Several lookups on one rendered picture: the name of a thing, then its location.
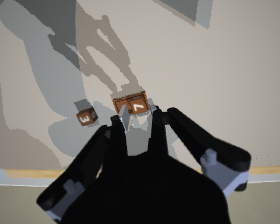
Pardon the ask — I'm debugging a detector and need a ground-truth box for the brown wooden tray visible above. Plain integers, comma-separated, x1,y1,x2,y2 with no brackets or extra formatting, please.
113,91,149,115

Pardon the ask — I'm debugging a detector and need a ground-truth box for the brown cube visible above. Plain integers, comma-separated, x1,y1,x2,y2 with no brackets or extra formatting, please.
130,95,147,114
76,107,98,126

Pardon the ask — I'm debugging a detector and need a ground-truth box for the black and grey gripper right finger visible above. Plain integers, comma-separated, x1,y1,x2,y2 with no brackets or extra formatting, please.
143,98,251,198

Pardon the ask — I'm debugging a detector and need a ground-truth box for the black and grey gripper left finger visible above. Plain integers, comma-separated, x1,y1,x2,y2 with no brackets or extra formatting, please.
36,105,130,224

